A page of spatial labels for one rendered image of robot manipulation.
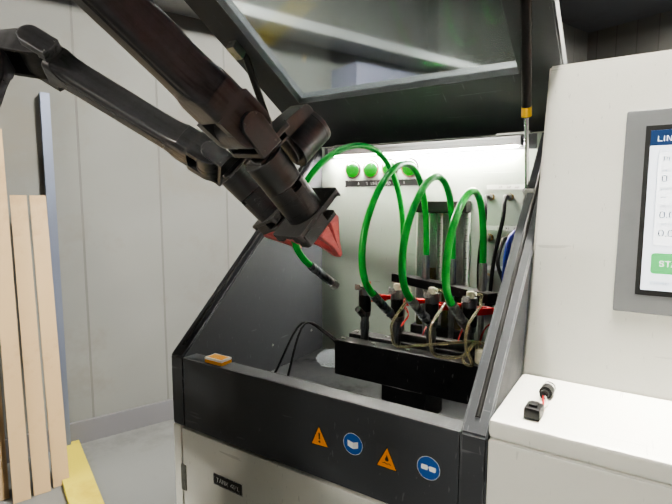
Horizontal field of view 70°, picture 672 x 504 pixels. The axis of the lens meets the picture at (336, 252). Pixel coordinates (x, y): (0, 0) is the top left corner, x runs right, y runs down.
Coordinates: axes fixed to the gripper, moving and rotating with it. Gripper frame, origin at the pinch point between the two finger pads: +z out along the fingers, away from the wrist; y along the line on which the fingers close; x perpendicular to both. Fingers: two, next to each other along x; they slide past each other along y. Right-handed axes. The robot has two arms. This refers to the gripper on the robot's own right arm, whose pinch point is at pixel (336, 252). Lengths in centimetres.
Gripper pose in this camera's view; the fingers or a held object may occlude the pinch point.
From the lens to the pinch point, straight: 75.8
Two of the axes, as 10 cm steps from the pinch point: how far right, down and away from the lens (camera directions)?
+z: 5.1, 6.6, 5.5
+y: 5.3, -7.4, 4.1
